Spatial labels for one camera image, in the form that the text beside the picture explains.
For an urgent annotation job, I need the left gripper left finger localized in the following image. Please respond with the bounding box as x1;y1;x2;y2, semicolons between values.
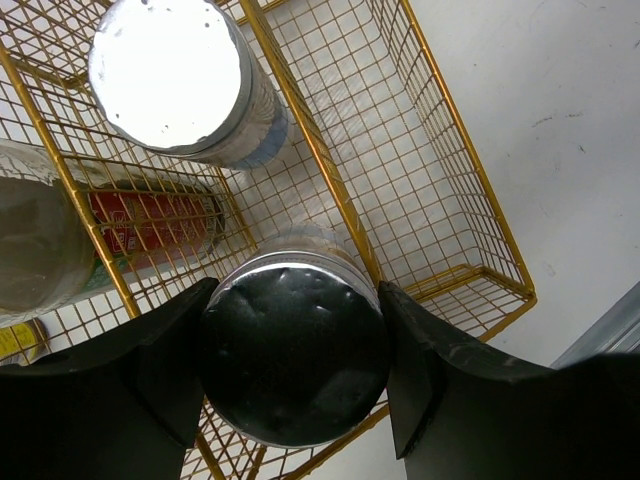
1;278;219;479

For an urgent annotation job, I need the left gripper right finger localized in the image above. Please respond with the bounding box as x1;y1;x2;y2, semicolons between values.
378;282;639;479

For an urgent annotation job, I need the white jar silver lid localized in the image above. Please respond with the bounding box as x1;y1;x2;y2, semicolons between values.
88;0;294;170
197;223;391;448

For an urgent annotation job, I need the dark sauce bottle red label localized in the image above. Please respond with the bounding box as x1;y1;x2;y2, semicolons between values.
1;140;225;325

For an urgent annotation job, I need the aluminium table rail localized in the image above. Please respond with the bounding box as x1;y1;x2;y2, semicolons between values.
551;283;640;369

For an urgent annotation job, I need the gold wire mesh organizer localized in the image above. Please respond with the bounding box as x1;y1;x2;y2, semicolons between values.
0;0;539;480

